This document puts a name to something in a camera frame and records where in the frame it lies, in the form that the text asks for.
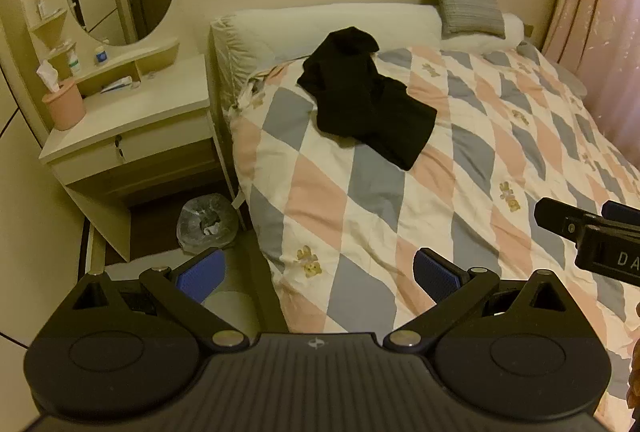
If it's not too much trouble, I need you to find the pink curtain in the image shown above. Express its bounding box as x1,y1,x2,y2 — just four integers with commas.
542,0,640,153

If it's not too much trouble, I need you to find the black garment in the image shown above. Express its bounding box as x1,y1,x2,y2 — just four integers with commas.
296,26,438,172

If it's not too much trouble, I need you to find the pink tissue holder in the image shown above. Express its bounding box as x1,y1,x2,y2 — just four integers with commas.
41,78,87,132

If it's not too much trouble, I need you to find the cream dressing table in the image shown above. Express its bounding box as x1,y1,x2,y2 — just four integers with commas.
20,0,228,263

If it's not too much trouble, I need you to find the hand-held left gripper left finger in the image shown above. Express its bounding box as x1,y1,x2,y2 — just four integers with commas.
72,248,252,353

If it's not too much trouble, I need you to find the white tissue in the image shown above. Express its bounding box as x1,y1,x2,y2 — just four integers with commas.
36,59,63,93

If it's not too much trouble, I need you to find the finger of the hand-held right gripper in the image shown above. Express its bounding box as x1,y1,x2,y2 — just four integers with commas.
601,200,640,227
533,197,586,235

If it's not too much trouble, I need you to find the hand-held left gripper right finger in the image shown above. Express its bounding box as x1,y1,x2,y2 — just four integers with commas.
384,248,568,353

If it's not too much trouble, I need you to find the long white pillow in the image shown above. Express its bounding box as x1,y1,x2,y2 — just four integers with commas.
209,3,443,113

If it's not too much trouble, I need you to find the small white pillow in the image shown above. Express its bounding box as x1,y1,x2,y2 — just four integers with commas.
442,12,532,54

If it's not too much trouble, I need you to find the trash bin with plastic bag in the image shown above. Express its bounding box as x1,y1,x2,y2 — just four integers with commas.
177,194,239,256

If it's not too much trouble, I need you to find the diamond-patterned quilt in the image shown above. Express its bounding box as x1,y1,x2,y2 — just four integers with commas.
227,43,640,363

